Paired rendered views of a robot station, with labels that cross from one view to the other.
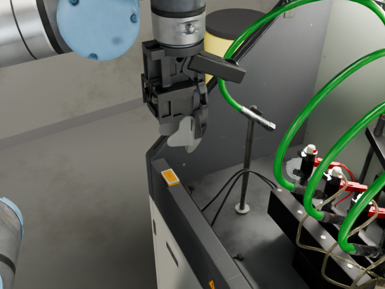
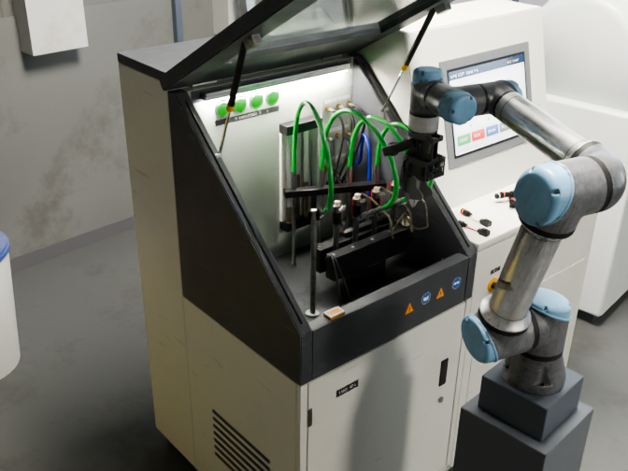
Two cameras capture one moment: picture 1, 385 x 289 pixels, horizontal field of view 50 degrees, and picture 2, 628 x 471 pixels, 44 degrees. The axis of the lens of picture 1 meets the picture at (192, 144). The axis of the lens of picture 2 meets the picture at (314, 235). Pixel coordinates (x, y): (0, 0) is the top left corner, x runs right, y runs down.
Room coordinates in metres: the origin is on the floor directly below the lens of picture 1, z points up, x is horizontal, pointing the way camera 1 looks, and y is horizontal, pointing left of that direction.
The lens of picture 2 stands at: (1.28, 1.69, 2.07)
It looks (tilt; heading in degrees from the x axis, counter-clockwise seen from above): 27 degrees down; 255
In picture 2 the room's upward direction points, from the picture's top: 1 degrees clockwise
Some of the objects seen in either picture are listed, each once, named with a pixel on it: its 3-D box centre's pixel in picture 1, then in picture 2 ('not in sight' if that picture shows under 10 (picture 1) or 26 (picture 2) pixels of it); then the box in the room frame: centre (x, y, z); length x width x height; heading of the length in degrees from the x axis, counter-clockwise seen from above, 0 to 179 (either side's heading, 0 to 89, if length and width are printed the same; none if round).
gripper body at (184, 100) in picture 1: (175, 77); (423, 153); (0.55, 0.03, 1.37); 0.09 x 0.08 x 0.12; 116
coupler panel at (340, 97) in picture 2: not in sight; (338, 135); (0.59, -0.60, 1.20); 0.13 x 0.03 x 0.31; 26
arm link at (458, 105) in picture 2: not in sight; (456, 103); (0.52, 0.12, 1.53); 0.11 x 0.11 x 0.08; 11
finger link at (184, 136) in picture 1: (183, 137); (422, 191); (0.54, 0.02, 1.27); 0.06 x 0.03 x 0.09; 116
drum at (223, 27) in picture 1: (235, 73); not in sight; (2.44, -0.28, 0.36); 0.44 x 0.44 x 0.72
